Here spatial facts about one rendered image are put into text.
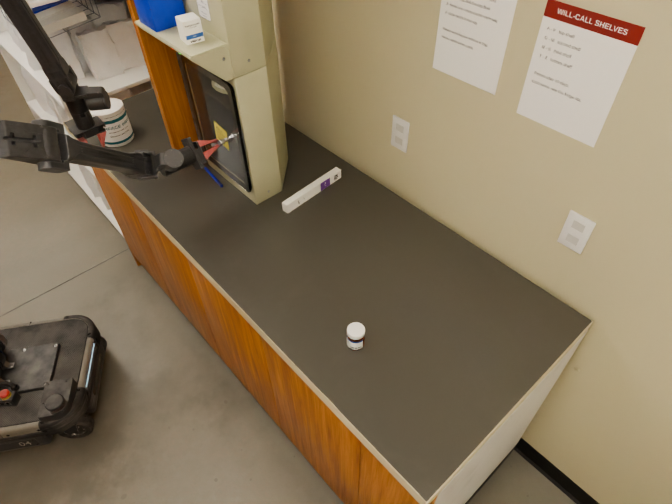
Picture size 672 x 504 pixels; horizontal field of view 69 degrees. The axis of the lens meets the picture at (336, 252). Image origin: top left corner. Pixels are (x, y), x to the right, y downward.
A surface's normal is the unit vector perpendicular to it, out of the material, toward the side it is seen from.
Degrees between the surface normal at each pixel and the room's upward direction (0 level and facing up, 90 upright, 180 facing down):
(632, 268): 90
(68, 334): 0
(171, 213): 0
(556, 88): 90
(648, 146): 90
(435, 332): 0
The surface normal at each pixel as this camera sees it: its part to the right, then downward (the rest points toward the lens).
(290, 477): -0.02, -0.69
